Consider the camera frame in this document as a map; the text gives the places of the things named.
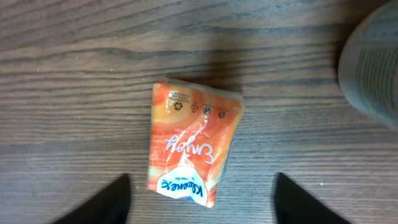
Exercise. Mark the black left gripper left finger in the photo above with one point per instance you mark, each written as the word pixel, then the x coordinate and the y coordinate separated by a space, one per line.
pixel 109 206

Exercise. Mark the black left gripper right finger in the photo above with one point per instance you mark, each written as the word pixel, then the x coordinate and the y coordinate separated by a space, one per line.
pixel 294 205

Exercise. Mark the orange Kleenex tissue pack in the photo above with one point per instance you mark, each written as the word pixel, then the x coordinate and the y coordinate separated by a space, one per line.
pixel 192 127

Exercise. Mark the green lid jar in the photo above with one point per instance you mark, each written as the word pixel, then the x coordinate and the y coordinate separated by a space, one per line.
pixel 367 70

